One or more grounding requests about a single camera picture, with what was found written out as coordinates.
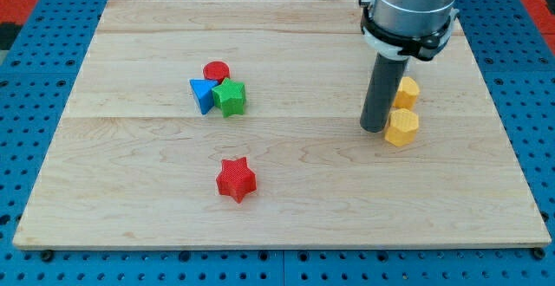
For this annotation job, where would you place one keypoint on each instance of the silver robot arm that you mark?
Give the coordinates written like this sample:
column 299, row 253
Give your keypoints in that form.
column 399, row 29

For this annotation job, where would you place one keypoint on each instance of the blue triangle block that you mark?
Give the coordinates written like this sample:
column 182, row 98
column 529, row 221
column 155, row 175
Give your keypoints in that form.
column 202, row 93

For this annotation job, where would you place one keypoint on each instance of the light wooden board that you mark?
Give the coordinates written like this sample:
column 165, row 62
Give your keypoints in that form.
column 133, row 162

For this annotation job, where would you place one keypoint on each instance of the green star block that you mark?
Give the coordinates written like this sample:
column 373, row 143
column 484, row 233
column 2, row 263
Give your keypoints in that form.
column 230, row 97

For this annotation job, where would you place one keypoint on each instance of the red star block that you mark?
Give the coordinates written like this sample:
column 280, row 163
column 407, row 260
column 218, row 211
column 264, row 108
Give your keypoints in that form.
column 236, row 179

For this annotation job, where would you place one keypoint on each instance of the red cylinder block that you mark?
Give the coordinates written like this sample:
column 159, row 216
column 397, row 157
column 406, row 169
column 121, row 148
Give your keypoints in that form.
column 216, row 71

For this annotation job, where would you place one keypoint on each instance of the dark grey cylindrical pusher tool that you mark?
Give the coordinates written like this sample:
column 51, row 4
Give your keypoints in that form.
column 384, row 83

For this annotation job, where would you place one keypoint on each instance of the yellow hexagon block front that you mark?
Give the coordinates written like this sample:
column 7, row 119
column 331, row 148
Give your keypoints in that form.
column 402, row 127

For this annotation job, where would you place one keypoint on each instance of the yellow hexagon block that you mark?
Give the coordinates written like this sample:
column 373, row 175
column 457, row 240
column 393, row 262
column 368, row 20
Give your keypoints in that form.
column 402, row 127
column 407, row 93

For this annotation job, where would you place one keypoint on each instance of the yellow hexagon block rear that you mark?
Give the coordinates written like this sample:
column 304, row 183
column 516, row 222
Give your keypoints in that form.
column 407, row 93

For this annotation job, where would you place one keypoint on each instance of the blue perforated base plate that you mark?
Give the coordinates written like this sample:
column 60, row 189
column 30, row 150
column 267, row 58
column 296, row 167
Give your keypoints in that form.
column 41, row 66

